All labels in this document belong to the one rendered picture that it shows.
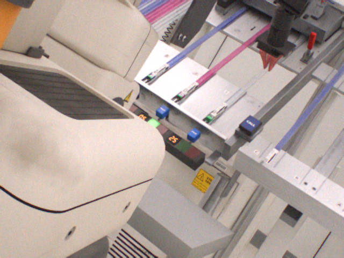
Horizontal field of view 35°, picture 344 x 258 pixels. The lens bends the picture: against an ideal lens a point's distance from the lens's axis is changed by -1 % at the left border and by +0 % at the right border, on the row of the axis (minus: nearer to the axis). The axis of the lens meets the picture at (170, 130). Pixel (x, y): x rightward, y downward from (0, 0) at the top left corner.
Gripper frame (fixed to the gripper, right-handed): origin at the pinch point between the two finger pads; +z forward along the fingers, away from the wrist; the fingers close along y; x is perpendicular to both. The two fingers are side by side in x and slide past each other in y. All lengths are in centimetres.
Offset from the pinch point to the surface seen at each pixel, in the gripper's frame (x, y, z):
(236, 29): -8.9, 17.7, -0.3
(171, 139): 39.7, 4.0, 5.6
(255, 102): 13.9, -5.0, 2.3
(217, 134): 32.8, -5.2, 2.0
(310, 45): -10.4, -6.5, -6.6
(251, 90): -128, 58, 116
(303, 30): -20.8, 0.6, -3.7
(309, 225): -96, -16, 157
